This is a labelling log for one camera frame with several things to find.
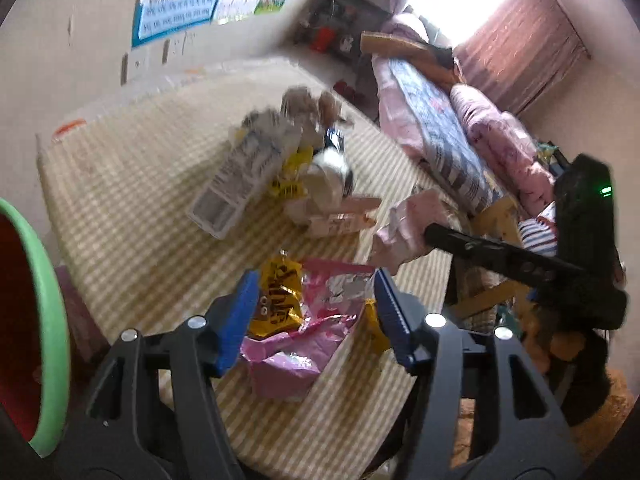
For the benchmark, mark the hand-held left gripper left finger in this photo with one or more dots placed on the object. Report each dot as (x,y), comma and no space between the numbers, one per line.
(235,320)

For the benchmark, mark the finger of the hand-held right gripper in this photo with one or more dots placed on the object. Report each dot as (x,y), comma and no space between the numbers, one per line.
(500,255)

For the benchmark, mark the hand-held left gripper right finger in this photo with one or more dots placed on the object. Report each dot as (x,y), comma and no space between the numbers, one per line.
(392,320)

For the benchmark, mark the yellow snack wrapper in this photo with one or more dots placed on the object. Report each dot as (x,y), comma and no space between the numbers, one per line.
(277,300)

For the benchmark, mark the pink foil wrapper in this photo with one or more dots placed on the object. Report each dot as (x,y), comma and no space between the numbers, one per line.
(325,305)

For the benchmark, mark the pink strawberry milk carton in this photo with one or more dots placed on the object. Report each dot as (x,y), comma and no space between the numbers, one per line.
(340,217)

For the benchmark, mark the yellow carton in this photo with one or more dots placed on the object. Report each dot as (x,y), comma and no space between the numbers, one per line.
(292,175)

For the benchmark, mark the red bin with green rim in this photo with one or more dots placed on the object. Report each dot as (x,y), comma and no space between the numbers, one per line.
(20,320)

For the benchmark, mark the wooden stool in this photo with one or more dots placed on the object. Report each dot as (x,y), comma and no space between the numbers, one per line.
(500,215)

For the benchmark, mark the striped cloth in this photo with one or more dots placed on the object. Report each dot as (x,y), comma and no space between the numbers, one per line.
(537,232)

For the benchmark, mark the pale pink crumpled wrapper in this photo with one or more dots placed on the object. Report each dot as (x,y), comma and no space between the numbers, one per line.
(405,230)

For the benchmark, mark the pink quilt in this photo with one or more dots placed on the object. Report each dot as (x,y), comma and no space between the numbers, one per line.
(505,145)

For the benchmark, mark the white milk carton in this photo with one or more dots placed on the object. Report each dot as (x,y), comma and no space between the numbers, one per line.
(235,180)

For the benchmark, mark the blue and white printed blanket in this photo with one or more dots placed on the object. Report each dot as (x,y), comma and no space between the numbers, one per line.
(440,125)

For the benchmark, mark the white round cup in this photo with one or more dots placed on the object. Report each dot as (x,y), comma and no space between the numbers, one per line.
(327,180)

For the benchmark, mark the beige striped mat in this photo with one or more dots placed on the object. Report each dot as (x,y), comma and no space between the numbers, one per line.
(125,210)

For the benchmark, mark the pink curtain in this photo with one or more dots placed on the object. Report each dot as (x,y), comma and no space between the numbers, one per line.
(525,40)

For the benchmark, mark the brown crumpled wrapper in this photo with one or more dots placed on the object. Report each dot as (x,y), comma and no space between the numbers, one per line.
(312,105)

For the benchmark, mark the brown pillow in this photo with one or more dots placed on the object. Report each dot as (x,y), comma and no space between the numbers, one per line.
(395,44)

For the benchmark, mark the red container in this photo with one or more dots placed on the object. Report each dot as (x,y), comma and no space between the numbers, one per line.
(323,39)

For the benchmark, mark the dark storage shelf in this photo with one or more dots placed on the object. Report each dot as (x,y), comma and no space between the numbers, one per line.
(345,15)

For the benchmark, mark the blue chart wall poster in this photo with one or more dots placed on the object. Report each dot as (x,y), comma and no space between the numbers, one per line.
(177,0)

